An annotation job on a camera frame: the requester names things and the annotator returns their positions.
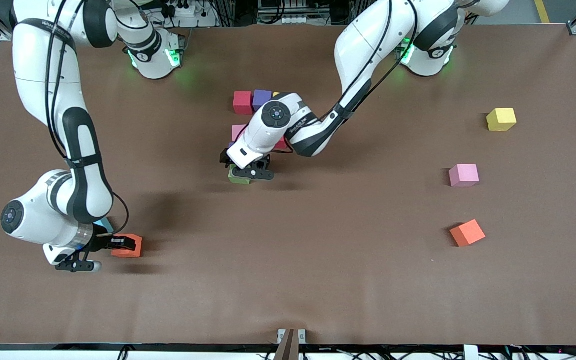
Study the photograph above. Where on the green foam cube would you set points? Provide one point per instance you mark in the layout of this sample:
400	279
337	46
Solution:
238	180

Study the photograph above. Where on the pink foam cube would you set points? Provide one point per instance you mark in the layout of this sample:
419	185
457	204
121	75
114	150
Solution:
464	175
238	132

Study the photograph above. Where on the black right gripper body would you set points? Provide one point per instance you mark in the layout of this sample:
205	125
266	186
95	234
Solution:
100	241

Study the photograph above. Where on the small white power strip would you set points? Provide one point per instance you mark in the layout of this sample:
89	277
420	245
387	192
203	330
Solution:
293	20

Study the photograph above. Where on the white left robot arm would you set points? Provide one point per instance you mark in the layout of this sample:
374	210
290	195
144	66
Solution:
363	50

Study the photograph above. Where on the orange foam cube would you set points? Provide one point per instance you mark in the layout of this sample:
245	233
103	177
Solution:
467	233
130	252

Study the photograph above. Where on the grey bracket with brown post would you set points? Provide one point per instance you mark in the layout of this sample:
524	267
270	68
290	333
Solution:
290	345

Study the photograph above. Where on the brown table cover sheet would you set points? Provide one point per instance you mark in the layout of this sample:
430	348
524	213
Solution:
288	280

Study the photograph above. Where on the small white box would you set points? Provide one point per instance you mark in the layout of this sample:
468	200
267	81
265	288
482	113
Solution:
470	352

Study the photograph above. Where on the white power strip with plugs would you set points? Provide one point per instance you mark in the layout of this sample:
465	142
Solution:
195	20

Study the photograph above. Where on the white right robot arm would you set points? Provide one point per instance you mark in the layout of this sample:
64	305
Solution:
80	150

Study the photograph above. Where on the black table edge strip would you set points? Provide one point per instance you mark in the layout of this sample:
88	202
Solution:
68	346

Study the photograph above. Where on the light blue foam cube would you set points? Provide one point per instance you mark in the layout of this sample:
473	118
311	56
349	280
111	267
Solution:
105	226

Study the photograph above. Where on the red foam cube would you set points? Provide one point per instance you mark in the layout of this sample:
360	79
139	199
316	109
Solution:
281	145
242	103

